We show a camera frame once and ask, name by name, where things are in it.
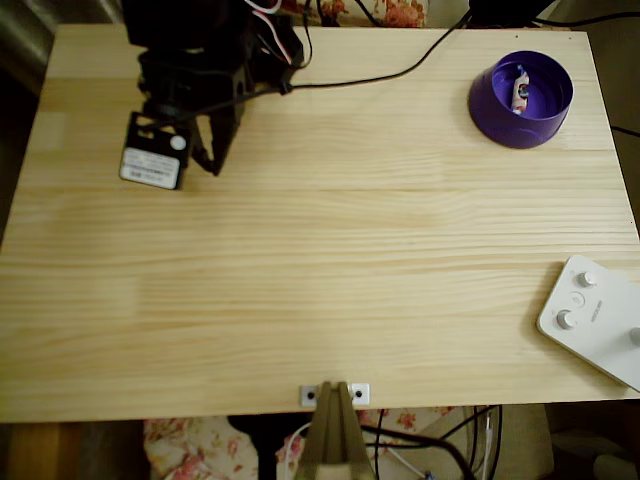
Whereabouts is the black camera box with label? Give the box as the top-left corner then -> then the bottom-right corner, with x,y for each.
118,110 -> 194,192

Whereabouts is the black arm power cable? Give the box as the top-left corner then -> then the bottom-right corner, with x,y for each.
292,0 -> 315,71

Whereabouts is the candy red blue white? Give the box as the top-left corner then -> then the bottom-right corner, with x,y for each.
508,63 -> 533,117

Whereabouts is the white lamp base with knobs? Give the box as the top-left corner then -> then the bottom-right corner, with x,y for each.
536,254 -> 640,394

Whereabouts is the black camera cable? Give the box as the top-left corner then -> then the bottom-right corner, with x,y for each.
139,0 -> 476,132

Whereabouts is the black table leg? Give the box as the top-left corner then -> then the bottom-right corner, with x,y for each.
227,413 -> 279,480

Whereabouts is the black camera mount stem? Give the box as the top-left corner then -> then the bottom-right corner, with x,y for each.
147,89 -> 196,124

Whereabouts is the black device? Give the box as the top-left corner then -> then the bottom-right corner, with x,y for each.
467,0 -> 559,29

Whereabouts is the floral pattern fabric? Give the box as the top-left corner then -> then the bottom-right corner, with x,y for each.
142,407 -> 456,480
319,0 -> 431,29

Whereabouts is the black aluminium extrusion post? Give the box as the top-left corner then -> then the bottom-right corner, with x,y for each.
297,380 -> 376,480

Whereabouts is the purple bowl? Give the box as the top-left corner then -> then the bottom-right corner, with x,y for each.
468,49 -> 576,150

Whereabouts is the thin white cable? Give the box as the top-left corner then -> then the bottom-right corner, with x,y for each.
481,413 -> 494,480
276,422 -> 314,474

